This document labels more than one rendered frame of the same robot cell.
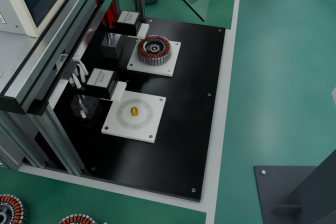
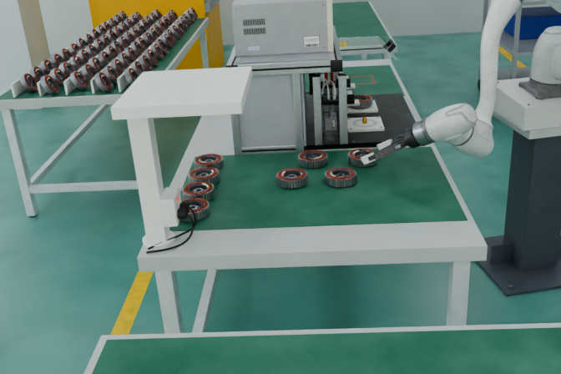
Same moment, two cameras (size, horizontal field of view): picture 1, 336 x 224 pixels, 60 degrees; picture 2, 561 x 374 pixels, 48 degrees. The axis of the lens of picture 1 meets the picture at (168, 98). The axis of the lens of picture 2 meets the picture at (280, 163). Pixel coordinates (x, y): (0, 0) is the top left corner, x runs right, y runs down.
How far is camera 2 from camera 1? 2.16 m
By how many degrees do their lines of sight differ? 31
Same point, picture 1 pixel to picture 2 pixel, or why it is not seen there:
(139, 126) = (371, 125)
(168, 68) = (373, 108)
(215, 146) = not seen: hidden behind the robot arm
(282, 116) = (473, 209)
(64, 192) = (341, 153)
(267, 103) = not seen: hidden behind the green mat
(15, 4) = (330, 34)
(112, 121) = (352, 126)
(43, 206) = (332, 157)
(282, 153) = (485, 231)
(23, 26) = (328, 46)
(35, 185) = not seen: hidden behind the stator
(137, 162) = (378, 136)
